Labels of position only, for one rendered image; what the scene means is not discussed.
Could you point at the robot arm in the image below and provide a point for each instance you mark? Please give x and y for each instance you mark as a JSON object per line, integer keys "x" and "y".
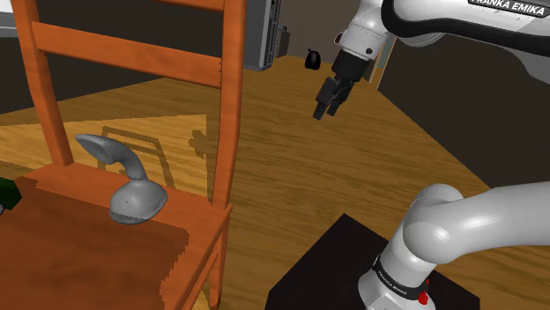
{"x": 451, "y": 227}

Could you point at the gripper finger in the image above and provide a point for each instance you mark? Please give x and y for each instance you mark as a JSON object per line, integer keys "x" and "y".
{"x": 323, "y": 101}
{"x": 339, "y": 101}

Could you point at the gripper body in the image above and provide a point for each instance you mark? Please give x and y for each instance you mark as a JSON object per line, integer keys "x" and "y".
{"x": 348, "y": 68}

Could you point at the dark green object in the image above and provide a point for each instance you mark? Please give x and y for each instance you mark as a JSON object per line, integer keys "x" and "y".
{"x": 7, "y": 195}

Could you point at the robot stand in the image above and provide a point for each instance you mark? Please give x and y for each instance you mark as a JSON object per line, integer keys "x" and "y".
{"x": 326, "y": 270}

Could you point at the grey cabinet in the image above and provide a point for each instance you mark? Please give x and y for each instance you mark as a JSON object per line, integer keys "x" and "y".
{"x": 262, "y": 34}

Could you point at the grey telephone handset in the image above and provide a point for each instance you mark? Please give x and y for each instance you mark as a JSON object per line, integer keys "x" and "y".
{"x": 133, "y": 193}

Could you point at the orange wooden chair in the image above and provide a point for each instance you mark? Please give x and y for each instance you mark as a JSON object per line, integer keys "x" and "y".
{"x": 107, "y": 240}

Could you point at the small black bag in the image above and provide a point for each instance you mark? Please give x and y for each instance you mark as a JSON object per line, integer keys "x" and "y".
{"x": 313, "y": 60}

